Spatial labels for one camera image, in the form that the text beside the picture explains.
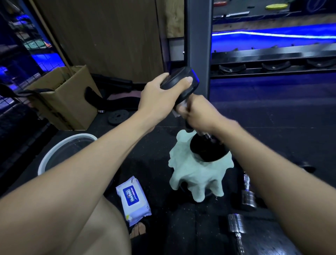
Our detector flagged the black left sandal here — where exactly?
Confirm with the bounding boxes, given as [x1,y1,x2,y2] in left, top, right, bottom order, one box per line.
[130,220,153,255]

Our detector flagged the thin wooden stick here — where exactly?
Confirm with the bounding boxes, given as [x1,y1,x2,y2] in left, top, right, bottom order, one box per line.
[29,0,74,75]

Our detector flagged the person's left hand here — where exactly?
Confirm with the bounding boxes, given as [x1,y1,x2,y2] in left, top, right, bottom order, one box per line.
[138,73,194,133]

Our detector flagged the large chrome dumbbell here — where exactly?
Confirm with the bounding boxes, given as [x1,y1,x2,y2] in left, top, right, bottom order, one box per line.
[227,213,247,255]

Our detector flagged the person's left leg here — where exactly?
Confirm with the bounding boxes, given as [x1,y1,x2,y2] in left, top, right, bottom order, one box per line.
[65,195,132,255]

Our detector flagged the brown cardboard box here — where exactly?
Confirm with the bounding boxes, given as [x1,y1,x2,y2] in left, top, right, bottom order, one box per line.
[25,65,103,131]

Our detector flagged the light green cloth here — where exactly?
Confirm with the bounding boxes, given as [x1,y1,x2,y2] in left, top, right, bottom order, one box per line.
[168,129,235,203]

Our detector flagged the person's right forearm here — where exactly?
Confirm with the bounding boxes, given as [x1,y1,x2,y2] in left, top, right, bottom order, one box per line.
[215,120,336,255]

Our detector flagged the person's right hand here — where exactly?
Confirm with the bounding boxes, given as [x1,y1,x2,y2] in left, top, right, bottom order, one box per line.
[176,94,237,135]

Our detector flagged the row of black bumper plates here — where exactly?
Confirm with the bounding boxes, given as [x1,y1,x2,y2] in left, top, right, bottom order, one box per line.
[288,0,336,14]

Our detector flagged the black headed chrome handle dumbbell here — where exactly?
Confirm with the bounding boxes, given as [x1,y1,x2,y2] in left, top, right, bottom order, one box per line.
[300,161,317,174]
[160,66,230,163]

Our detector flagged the black strap handle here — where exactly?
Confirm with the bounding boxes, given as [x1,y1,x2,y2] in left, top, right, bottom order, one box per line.
[0,84,54,98]

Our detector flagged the glowing white light strip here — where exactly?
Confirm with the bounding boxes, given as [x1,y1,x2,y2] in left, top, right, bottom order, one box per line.
[212,31,336,40]

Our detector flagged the small black weight plate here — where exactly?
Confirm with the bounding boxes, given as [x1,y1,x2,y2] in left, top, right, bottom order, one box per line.
[108,109,130,126]

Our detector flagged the white rimmed basin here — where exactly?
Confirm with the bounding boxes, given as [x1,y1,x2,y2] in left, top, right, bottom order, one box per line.
[37,133,98,176]

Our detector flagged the small chrome dumbbell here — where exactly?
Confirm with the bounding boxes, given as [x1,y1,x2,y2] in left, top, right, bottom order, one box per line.
[241,172,258,210]

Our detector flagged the dark metal rack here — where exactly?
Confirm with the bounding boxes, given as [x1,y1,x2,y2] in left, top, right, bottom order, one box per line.
[210,43,336,79]

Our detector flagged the white blue wet wipes pack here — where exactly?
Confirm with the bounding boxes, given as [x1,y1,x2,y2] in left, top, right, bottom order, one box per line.
[115,176,152,228]

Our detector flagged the person's left forearm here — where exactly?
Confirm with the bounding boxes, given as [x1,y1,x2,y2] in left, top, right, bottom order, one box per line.
[0,110,155,255]

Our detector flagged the yellow weight plate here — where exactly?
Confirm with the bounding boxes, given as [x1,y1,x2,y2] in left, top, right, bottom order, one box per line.
[265,3,288,11]

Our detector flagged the black padded bench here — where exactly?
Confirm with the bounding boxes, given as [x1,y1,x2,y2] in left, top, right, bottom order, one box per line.
[84,73,147,113]

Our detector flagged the steel barbell bar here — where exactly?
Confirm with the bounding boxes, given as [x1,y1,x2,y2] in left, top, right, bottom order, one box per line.
[213,11,250,19]

